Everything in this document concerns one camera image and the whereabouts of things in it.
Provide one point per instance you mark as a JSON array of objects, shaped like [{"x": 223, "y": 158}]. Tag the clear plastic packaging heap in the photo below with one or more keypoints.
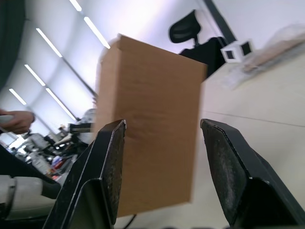
[{"x": 269, "y": 52}]

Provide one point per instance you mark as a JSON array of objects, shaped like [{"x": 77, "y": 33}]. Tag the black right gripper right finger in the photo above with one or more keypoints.
[{"x": 240, "y": 181}]

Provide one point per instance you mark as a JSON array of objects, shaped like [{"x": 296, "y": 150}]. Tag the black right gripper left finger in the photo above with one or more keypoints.
[{"x": 95, "y": 181}]

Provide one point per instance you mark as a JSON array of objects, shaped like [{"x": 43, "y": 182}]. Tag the cluttered office desk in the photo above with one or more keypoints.
[{"x": 45, "y": 152}]

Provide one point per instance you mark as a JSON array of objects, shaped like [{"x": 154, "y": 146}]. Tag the person's bare hand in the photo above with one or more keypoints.
[{"x": 20, "y": 122}]

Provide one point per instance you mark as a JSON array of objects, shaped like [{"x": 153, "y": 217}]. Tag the small brown cardboard box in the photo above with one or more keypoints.
[{"x": 152, "y": 124}]

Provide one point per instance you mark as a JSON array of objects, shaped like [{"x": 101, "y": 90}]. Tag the white cube with black squares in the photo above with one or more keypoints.
[{"x": 237, "y": 51}]

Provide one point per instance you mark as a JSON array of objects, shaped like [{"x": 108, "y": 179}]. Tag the black office chair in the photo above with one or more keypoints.
[{"x": 190, "y": 38}]

